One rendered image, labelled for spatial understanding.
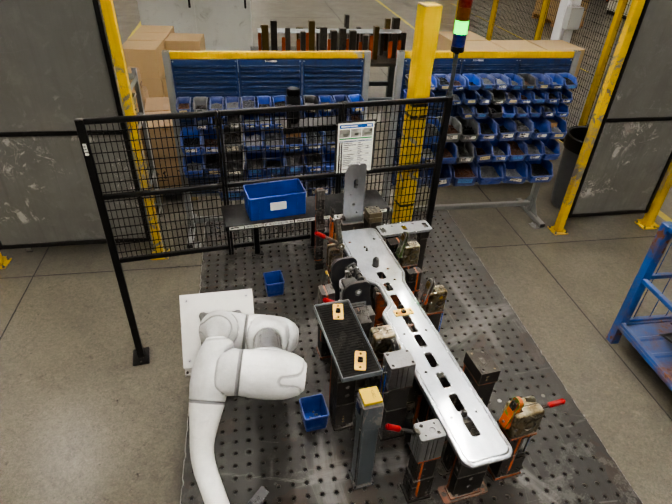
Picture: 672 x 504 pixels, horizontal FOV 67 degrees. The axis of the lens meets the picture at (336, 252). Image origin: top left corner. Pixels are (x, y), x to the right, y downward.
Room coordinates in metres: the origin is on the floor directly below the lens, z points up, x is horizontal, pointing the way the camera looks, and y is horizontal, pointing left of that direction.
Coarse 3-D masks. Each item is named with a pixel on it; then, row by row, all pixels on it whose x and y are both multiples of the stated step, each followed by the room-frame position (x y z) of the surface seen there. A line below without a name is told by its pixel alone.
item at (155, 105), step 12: (144, 96) 4.91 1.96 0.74; (144, 108) 4.71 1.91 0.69; (156, 108) 4.58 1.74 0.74; (168, 108) 4.59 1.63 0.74; (156, 120) 4.28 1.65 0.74; (168, 120) 4.30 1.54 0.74; (156, 132) 4.13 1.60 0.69; (168, 132) 4.15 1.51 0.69; (144, 144) 4.43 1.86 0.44; (168, 144) 4.15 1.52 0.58; (156, 156) 4.12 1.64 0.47; (168, 156) 4.15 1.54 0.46; (168, 168) 4.14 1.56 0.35; (180, 180) 4.17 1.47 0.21
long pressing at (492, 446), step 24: (360, 240) 2.12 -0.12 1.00; (360, 264) 1.92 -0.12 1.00; (384, 264) 1.93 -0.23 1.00; (384, 288) 1.75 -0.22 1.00; (408, 288) 1.76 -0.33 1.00; (384, 312) 1.58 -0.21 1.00; (408, 336) 1.45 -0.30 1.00; (432, 336) 1.46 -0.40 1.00; (432, 384) 1.21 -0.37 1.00; (456, 384) 1.22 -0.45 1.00; (432, 408) 1.11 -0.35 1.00; (480, 408) 1.12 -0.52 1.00; (456, 432) 1.02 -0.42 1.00; (480, 432) 1.02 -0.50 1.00; (456, 456) 0.94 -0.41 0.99; (480, 456) 0.93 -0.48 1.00; (504, 456) 0.94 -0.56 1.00
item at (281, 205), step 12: (288, 180) 2.44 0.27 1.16; (252, 192) 2.37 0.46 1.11; (264, 192) 2.39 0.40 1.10; (276, 192) 2.42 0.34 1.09; (288, 192) 2.44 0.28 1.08; (300, 192) 2.30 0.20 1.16; (252, 204) 2.21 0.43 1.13; (264, 204) 2.23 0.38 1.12; (276, 204) 2.26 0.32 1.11; (288, 204) 2.28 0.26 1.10; (300, 204) 2.30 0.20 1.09; (252, 216) 2.21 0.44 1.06; (264, 216) 2.23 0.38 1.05; (276, 216) 2.26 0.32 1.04
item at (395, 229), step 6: (408, 222) 2.32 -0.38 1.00; (414, 222) 2.32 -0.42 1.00; (420, 222) 2.33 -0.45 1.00; (426, 222) 2.33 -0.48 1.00; (378, 228) 2.24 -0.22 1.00; (384, 228) 2.25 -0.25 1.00; (390, 228) 2.25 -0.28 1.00; (396, 228) 2.25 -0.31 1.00; (402, 228) 2.26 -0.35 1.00; (408, 228) 2.26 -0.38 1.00; (414, 228) 2.26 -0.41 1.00; (420, 228) 2.26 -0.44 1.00; (426, 228) 2.27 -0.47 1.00; (432, 228) 2.27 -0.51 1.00; (384, 234) 2.19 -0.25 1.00; (390, 234) 2.19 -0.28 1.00; (396, 234) 2.20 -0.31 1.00
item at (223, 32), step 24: (144, 0) 7.88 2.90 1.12; (168, 0) 7.94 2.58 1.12; (192, 0) 8.00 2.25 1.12; (216, 0) 8.07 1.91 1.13; (240, 0) 8.13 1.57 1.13; (144, 24) 7.87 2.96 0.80; (168, 24) 7.93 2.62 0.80; (192, 24) 7.99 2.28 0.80; (216, 24) 8.06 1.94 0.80; (240, 24) 8.13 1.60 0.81; (216, 48) 8.05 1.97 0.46; (240, 48) 8.12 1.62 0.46
